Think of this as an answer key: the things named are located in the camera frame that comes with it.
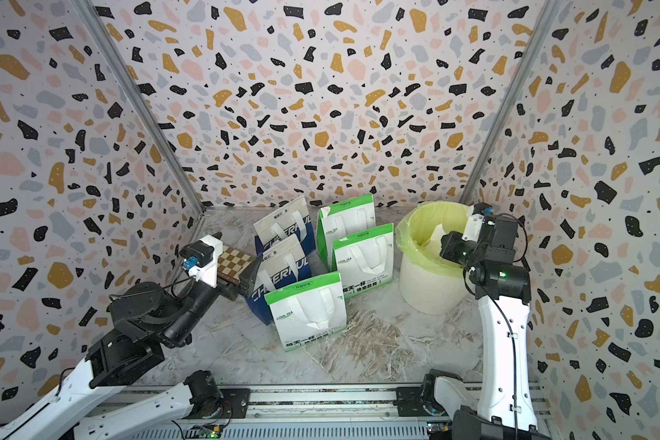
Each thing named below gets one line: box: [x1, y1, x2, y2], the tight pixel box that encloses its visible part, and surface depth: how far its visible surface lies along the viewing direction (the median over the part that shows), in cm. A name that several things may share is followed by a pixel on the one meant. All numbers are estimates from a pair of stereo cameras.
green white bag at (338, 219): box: [316, 193, 376, 272], surface depth 92 cm
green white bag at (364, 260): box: [330, 222, 395, 299], surface depth 84 cm
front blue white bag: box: [244, 208, 317, 327], surface depth 83 cm
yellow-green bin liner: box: [395, 200, 471, 277], surface depth 83 cm
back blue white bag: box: [253, 195, 316, 256], surface depth 89 cm
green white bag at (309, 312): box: [264, 271, 348, 352], surface depth 73 cm
